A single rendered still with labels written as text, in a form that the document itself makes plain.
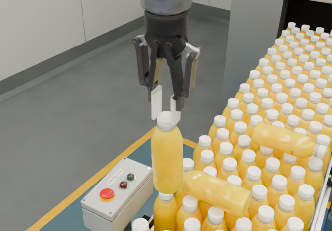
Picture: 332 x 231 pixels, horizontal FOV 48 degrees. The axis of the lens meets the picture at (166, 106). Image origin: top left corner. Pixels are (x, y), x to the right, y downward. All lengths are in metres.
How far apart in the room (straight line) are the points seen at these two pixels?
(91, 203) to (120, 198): 0.08
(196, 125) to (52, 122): 1.21
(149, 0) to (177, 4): 0.05
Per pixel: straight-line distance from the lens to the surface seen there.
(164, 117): 0.76
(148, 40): 0.68
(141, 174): 1.05
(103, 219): 0.99
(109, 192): 1.00
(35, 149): 3.00
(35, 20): 3.78
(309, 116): 1.37
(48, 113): 3.37
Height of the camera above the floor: 1.83
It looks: 34 degrees down
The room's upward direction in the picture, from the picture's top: straight up
